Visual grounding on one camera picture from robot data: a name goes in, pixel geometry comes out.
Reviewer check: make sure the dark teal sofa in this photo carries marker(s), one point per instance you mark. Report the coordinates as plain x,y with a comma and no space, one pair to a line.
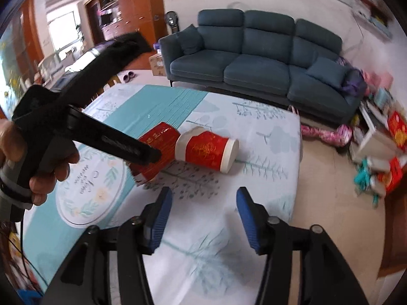
264,55

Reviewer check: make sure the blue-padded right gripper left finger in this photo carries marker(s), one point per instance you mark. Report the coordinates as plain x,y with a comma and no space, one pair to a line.
84,275

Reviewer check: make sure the red paper cup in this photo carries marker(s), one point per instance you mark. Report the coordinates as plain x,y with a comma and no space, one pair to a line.
203,148

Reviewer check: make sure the white low shelf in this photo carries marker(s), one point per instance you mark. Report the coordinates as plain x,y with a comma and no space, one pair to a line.
371,138

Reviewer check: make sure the patterned teal white tablecloth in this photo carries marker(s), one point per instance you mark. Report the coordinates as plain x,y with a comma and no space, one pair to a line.
204,256

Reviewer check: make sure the pink patterned bag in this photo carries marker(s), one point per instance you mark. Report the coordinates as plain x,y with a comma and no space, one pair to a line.
338,138

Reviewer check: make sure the cardboard box on floor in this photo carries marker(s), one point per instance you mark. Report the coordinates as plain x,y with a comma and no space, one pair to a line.
157,65

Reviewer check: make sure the teal toy on floor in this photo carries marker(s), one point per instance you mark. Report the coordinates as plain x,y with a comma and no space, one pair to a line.
366,181

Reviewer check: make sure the wooden cabinet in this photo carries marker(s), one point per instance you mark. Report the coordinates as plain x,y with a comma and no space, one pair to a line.
112,18

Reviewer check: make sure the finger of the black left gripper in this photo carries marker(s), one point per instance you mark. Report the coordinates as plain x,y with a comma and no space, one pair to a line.
93,133

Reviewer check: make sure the purple clothing on sofa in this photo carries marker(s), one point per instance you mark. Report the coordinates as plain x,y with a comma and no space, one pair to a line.
353,83

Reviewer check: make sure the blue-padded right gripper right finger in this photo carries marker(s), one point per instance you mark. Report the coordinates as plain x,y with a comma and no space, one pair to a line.
325,276

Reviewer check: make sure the red torn carton box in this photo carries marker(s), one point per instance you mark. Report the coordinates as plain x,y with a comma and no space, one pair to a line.
162,139

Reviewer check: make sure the red gift box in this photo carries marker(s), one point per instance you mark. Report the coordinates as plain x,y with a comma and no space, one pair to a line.
398,130

